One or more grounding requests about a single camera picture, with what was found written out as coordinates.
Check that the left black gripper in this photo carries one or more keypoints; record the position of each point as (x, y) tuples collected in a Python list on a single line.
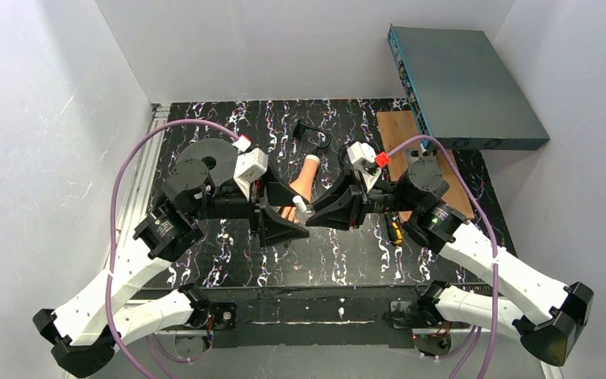
[(256, 208)]

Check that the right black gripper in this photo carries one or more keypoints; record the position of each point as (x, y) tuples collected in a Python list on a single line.
[(357, 204)]

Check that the clear nail polish bottle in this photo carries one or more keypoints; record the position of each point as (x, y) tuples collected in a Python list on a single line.
[(301, 211)]

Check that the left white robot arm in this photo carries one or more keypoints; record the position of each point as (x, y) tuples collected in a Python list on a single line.
[(86, 332)]

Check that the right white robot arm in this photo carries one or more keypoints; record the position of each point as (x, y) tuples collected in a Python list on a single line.
[(545, 315)]

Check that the mannequin hand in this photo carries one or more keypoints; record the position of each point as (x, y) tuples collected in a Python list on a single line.
[(302, 185)]

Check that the grey round disc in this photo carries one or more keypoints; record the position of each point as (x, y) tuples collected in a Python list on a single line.
[(219, 155)]

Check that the yellow black screwdriver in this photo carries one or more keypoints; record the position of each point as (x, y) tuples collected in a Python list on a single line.
[(394, 230)]

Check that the wooden board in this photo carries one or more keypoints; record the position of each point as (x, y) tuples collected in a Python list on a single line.
[(396, 127)]

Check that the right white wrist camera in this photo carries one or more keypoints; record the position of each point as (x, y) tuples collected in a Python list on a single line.
[(363, 159)]

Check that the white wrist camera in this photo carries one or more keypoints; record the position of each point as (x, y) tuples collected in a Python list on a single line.
[(250, 165), (363, 159)]

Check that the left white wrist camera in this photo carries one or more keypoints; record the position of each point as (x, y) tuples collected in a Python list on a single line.
[(250, 165)]

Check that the metal stand mount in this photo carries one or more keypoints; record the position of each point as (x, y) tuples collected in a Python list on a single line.
[(420, 153)]

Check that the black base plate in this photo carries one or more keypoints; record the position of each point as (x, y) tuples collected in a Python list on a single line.
[(306, 316)]

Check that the blue network switch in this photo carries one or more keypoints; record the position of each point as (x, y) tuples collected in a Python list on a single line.
[(461, 93)]

